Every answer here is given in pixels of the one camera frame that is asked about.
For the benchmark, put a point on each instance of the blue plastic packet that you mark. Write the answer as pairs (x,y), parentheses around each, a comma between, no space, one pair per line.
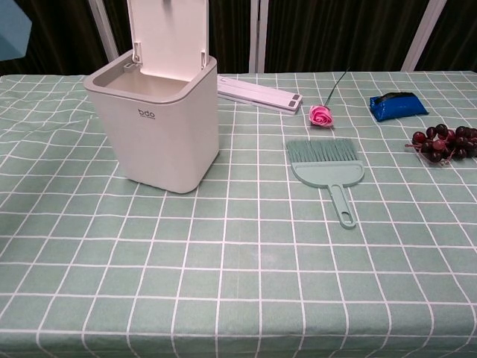
(398,108)

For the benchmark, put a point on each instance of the green white checked tablecloth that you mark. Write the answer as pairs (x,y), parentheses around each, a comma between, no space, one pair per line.
(238,268)

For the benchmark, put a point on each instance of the pink artificial rose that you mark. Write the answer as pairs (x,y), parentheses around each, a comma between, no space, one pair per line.
(321,115)

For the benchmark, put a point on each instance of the white partition post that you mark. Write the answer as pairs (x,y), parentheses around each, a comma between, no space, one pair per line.
(106,33)
(257,37)
(421,41)

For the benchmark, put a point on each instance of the white square box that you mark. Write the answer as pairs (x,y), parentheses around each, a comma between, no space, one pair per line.
(156,141)

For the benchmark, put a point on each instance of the dark brown pleated curtain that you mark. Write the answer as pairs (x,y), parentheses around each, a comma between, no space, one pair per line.
(59,37)
(335,33)
(231,37)
(458,33)

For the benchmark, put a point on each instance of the white flat folding strip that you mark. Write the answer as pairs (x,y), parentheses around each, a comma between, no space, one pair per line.
(257,95)

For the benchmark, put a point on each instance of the dark red grape bunch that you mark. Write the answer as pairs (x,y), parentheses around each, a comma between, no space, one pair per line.
(443,143)

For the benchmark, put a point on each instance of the teal hand brush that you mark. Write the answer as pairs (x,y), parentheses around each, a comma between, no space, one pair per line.
(322,175)

